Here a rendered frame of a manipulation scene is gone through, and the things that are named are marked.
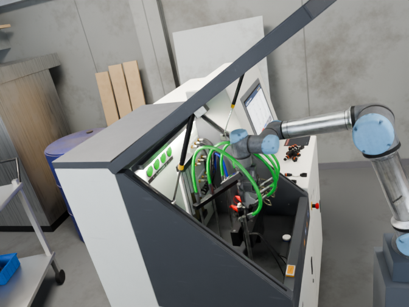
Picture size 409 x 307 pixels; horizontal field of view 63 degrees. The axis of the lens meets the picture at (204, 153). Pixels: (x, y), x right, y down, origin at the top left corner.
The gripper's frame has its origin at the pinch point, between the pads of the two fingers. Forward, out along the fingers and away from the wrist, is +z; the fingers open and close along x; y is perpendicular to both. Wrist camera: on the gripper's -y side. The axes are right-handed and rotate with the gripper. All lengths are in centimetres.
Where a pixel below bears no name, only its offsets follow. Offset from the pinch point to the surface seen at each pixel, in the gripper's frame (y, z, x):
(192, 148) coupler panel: -29.4, -20.2, 19.5
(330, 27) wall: 32, -43, 239
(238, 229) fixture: -4.6, 11.8, -2.2
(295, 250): 21.2, 15.2, -9.7
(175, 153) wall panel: -30.6, -24.9, 4.0
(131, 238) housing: -37, -6, -35
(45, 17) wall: -274, -111, 208
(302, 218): 21.9, 15.1, 12.2
